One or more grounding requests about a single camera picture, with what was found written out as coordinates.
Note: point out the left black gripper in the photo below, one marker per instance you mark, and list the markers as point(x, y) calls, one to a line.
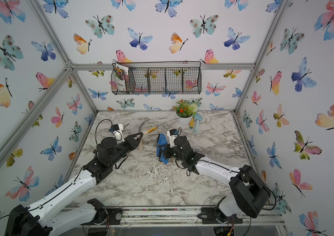
point(129, 141)

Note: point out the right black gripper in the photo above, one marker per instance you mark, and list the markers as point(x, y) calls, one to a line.
point(166, 151)

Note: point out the blue grey rag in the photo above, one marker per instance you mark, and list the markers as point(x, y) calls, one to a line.
point(162, 149)

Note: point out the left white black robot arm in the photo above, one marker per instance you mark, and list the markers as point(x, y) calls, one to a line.
point(44, 217)

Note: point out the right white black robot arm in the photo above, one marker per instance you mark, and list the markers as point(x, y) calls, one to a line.
point(249, 193)

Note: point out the white pot with plant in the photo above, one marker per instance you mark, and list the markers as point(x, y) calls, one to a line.
point(185, 112)

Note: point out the seed packet in basket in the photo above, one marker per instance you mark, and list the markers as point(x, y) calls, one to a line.
point(121, 76)

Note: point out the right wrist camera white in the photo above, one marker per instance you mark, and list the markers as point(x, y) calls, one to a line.
point(172, 135)

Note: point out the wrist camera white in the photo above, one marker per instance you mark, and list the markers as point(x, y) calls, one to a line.
point(117, 131)
point(172, 135)

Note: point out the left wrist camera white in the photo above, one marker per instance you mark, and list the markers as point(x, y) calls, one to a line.
point(117, 131)

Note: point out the aluminium front rail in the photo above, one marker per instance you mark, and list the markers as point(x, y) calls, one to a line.
point(141, 216)

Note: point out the black wire wall basket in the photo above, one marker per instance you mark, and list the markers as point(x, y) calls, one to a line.
point(163, 78)

